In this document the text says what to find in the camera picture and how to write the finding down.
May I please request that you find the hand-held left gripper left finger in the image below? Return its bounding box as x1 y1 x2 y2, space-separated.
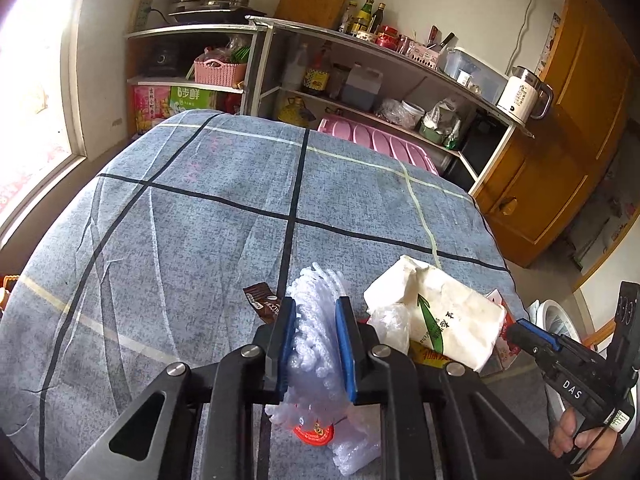
65 296 298 480

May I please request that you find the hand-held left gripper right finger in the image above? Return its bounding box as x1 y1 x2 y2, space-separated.
334 296 571 480

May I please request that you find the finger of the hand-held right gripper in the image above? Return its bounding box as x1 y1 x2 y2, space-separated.
506 318 557 362

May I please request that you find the pink white carton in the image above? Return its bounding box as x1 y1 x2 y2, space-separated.
479 287 524 377

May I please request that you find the brown snack wrapper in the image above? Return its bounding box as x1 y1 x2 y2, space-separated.
243 282 284 324

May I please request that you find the white paper bag green arrow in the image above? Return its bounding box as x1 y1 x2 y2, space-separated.
363 254 507 374

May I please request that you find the person's right hand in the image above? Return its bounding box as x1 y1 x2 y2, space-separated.
547 405 622 467

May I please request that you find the red lidded cup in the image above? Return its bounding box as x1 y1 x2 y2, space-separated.
294 421 337 447

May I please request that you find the grey checked tablecloth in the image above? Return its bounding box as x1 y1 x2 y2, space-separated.
0 109 532 480

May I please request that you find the wooden cabinet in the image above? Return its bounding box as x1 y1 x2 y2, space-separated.
469 0 640 269

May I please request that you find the pink plastic rack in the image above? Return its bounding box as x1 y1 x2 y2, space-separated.
317 115 441 176

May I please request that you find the yellow oil bottle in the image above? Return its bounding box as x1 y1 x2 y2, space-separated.
277 97 316 129

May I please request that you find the white plastic bag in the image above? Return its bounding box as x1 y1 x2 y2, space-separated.
425 98 461 149

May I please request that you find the white electric kettle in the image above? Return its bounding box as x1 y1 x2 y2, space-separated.
496 65 555 124

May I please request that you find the clear bag of food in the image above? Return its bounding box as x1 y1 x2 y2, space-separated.
377 98 406 126

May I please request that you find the white plastic tub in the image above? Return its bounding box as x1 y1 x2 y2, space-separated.
399 99 426 131

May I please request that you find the green printed carton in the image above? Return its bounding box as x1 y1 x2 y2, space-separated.
168 85 219 116

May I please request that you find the blue grey plastic jug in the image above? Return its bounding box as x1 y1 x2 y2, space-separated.
341 62 384 114

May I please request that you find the dark glass jar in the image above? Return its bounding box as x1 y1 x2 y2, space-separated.
329 63 351 100

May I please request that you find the clear plastic storage box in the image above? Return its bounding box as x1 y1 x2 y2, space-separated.
442 47 509 104

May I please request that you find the pink printed food bag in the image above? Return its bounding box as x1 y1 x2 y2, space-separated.
132 84 171 134

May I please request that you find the clear plastic bottle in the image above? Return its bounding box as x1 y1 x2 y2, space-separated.
282 42 311 91

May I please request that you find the pink woven basket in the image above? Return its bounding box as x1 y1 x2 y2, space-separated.
193 58 249 87

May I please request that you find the long metal shelf unit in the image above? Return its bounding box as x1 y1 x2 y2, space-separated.
247 15 535 192

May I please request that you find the pink utensil holder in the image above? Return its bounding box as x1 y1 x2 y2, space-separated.
407 40 441 69

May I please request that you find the red round tin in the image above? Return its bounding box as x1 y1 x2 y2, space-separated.
374 24 400 49

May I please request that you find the small white shelf unit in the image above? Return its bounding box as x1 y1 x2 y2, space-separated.
124 23 267 137

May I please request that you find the green bottle yellow label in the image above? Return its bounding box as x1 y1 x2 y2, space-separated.
352 0 376 37

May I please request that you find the black induction cooker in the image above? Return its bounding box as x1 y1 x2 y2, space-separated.
164 7 269 25

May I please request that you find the window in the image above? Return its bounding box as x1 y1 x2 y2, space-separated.
0 0 97 243

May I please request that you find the white power strip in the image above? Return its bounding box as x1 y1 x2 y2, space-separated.
134 0 154 32

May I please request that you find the wall calendar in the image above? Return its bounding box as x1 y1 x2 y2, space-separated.
534 12 561 76

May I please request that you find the white wall cable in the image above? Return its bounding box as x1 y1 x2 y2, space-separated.
509 0 539 69

